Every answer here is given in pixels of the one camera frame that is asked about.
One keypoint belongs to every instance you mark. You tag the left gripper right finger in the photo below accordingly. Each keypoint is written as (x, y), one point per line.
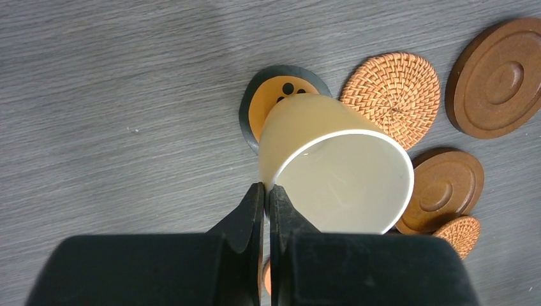
(309, 267)

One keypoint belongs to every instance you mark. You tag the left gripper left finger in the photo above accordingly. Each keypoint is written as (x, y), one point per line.
(218, 267)

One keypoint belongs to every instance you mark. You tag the light orange wooden coaster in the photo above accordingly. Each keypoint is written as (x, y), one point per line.
(267, 277)

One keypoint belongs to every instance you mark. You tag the yellow cup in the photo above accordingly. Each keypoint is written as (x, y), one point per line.
(339, 170)

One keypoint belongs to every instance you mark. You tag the woven rattan coaster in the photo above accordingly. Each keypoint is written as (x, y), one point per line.
(399, 92)
(461, 233)

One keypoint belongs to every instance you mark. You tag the brown wooden coaster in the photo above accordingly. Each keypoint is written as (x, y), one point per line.
(447, 184)

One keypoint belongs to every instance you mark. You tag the orange black face coaster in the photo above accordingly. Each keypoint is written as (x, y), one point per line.
(266, 89)

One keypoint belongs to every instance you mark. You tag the dark wooden coaster far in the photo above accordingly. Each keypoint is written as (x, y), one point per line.
(494, 86)

